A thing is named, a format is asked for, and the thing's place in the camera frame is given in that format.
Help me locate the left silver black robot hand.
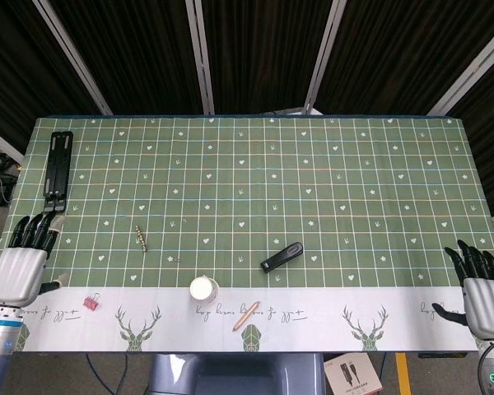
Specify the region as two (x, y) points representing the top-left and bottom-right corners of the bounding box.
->
(0, 213), (72, 309)

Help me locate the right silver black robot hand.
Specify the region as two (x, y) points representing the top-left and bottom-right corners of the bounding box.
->
(431, 239), (494, 342)

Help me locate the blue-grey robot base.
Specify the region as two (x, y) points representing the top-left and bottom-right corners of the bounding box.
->
(147, 352), (325, 395)

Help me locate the red binder clip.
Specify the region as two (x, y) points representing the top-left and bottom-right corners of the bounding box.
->
(83, 290), (102, 312)

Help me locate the yellow floor tape strip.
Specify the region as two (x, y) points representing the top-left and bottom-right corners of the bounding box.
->
(394, 353), (409, 391)

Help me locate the black folding stand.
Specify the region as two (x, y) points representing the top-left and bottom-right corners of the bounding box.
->
(42, 130), (75, 213)

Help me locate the white paper cup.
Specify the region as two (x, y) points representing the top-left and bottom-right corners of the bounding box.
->
(189, 275), (220, 303)

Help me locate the black stapler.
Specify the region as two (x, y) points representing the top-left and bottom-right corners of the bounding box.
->
(259, 241), (305, 274)

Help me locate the tan wrapped sausage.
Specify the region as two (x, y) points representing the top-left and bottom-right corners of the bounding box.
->
(231, 301), (261, 332)

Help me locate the green grid deer tablecloth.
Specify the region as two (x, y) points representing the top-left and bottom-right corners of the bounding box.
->
(3, 116), (494, 354)

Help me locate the blue floor cable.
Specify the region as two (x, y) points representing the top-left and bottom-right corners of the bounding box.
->
(85, 352), (129, 394)

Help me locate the white cable product box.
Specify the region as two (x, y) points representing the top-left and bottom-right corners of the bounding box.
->
(324, 354), (383, 395)

